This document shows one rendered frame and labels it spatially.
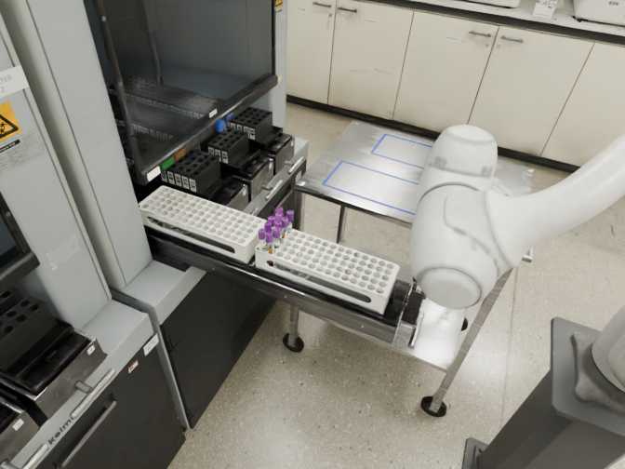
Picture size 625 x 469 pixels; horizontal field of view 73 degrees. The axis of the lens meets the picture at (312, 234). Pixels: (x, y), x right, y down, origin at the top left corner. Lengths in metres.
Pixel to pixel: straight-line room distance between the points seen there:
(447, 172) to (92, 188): 0.63
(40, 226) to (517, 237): 0.73
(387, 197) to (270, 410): 0.90
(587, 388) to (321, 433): 0.89
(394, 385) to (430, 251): 1.27
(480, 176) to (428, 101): 2.51
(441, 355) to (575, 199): 1.05
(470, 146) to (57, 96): 0.63
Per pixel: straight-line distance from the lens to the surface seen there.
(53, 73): 0.80
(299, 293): 0.91
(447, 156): 0.65
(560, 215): 0.56
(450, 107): 3.14
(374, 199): 1.16
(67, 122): 0.82
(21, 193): 0.80
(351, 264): 0.90
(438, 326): 1.61
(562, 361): 1.12
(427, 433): 1.71
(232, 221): 1.01
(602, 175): 0.58
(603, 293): 2.51
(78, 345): 0.90
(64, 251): 0.90
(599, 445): 1.20
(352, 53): 3.20
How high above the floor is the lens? 1.50
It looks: 42 degrees down
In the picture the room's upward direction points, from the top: 5 degrees clockwise
